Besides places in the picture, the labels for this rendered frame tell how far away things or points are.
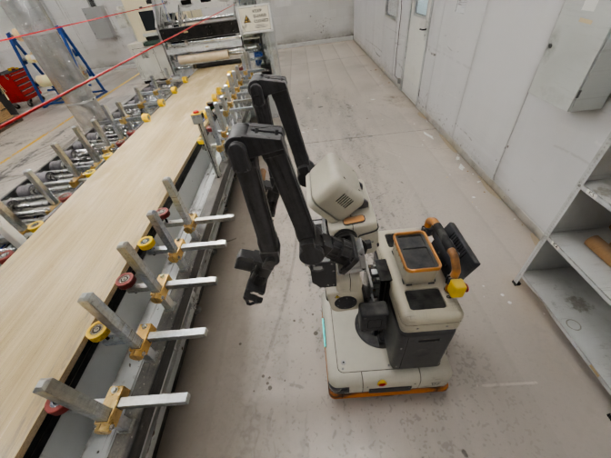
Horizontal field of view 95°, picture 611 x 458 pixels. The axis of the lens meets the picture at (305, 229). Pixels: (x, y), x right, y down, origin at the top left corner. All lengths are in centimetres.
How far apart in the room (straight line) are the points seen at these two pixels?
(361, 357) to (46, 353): 140
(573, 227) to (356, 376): 161
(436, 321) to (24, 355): 161
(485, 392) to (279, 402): 119
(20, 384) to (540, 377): 248
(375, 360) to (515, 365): 91
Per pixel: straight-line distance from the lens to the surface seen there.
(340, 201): 92
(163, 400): 123
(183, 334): 133
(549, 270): 266
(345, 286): 125
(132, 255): 133
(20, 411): 145
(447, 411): 202
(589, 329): 245
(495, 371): 220
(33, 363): 154
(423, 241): 139
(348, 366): 170
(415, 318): 126
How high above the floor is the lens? 187
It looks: 42 degrees down
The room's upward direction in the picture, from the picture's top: 8 degrees counter-clockwise
